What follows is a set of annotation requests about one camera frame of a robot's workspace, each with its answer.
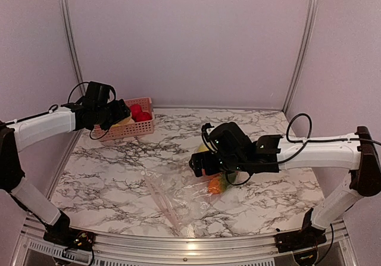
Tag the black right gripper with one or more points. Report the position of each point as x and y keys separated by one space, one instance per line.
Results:
x=209 y=168

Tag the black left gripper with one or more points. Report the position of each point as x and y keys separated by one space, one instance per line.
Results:
x=121 y=111

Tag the peach coloured fake fruit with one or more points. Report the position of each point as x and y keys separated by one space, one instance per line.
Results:
x=124 y=121

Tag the clear zip top bag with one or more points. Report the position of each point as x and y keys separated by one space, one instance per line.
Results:
x=182 y=198

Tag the green red fake mango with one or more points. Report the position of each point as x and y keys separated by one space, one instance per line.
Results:
x=220 y=183

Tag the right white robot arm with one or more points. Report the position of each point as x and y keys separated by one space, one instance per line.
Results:
x=355 y=152

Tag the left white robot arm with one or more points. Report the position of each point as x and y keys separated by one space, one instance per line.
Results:
x=19 y=134

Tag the yellow fake lemon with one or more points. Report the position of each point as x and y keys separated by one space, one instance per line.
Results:
x=203 y=148

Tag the pink perforated plastic basket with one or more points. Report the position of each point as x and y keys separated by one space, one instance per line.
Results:
x=130 y=128

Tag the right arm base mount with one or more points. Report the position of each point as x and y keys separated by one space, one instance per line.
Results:
x=307 y=236

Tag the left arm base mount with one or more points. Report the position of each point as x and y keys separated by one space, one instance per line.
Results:
x=60 y=233

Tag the left aluminium corner post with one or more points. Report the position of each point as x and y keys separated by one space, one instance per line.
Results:
x=70 y=39

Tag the aluminium corner post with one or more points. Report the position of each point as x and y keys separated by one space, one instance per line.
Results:
x=70 y=39
x=303 y=48

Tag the aluminium front frame rail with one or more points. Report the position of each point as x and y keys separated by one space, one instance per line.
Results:
x=122 y=249

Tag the right aluminium corner post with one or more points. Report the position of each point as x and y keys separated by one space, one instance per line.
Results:
x=303 y=48

